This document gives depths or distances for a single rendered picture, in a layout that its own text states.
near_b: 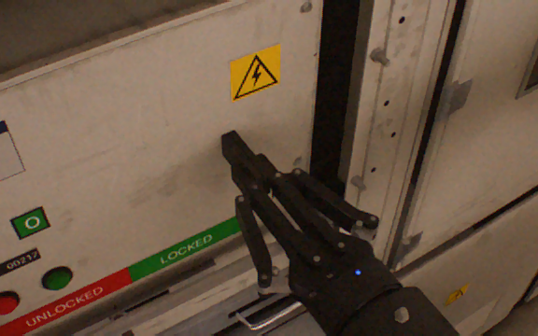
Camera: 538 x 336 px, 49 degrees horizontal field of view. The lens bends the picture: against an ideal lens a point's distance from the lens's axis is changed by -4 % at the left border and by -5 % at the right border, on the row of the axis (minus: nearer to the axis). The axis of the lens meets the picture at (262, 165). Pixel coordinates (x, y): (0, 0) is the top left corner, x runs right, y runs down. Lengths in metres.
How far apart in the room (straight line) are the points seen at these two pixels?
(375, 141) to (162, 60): 0.30
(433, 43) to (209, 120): 0.26
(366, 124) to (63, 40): 0.35
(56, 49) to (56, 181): 0.13
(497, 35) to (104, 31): 0.43
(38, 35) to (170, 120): 0.14
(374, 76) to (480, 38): 0.13
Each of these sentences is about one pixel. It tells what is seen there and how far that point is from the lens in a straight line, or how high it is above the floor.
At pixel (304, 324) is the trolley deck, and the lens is 0.94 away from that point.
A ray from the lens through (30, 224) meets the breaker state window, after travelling 0.59.
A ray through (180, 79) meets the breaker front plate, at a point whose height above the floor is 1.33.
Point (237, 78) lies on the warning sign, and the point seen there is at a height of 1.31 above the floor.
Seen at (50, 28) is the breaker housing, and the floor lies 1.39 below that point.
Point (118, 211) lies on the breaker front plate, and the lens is 0.62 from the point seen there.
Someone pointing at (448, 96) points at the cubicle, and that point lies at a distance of 0.71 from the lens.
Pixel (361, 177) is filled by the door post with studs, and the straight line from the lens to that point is 0.76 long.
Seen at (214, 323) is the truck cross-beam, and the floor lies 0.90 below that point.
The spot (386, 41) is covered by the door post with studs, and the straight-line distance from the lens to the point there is 0.62.
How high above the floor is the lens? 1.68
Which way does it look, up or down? 48 degrees down
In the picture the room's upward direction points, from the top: straight up
